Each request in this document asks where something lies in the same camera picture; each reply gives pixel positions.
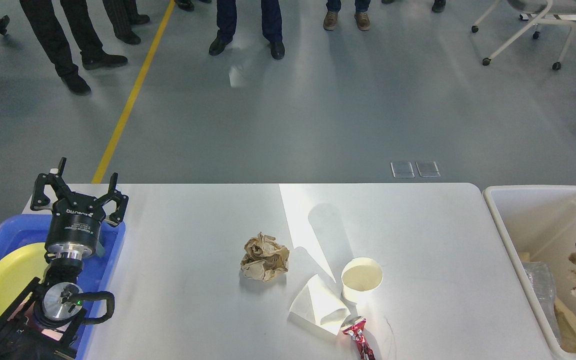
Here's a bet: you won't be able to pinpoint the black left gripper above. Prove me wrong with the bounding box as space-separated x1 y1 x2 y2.
30 157 130 258

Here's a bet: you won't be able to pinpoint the brown paper bag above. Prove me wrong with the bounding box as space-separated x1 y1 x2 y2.
518 251 576 353

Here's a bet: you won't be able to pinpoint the yellow plastic plate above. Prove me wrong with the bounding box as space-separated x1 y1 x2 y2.
0 243 48 315

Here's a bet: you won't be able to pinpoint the pink ribbed mug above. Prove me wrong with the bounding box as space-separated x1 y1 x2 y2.
8 301 62 341

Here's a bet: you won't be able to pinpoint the brown paper ball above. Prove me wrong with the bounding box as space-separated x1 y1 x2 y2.
240 232 290 282

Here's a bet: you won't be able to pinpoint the white paper cup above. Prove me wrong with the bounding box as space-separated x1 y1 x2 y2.
341 257 384 304

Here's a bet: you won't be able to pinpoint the white paper napkin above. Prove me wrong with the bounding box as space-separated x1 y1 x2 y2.
289 275 351 336

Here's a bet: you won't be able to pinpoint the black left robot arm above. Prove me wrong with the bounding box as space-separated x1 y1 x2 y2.
0 158 130 360

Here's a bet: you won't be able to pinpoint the grey-blue mug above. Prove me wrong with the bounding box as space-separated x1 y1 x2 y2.
94 234 106 258

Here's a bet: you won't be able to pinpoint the white plastic bin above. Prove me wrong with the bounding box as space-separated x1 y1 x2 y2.
483 185 576 360

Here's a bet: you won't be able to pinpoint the blue plastic tray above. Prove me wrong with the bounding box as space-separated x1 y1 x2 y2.
0 214 127 360

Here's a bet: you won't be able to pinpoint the floor outlet cover pair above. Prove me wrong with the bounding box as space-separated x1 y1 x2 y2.
390 161 441 179

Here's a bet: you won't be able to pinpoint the white rolling chair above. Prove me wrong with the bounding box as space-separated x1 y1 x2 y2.
470 0 576 72

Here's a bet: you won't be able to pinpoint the red snack wrapper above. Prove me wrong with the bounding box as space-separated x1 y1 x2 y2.
340 316 376 360

